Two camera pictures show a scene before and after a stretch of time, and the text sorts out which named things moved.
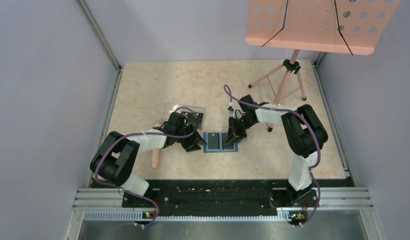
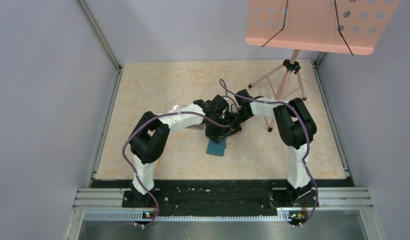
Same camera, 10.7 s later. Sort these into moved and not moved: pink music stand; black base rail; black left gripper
Moved: black left gripper
Not moved: pink music stand; black base rail
